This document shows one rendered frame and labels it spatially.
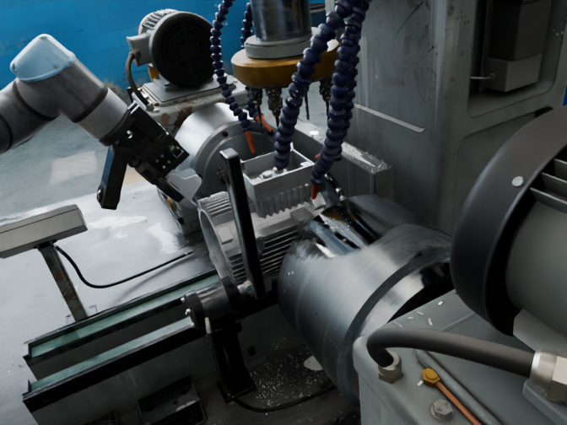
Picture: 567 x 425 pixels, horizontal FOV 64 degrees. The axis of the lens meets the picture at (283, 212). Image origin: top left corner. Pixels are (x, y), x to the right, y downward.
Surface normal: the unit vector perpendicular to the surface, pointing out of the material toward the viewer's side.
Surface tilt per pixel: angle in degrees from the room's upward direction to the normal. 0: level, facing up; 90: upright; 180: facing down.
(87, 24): 90
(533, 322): 33
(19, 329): 0
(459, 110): 90
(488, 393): 0
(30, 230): 52
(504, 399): 0
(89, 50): 90
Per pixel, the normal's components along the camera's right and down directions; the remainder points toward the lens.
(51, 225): 0.28, -0.19
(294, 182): 0.44, 0.42
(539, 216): -0.80, -0.22
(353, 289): -0.66, -0.44
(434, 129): -0.88, 0.33
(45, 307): -0.13, -0.85
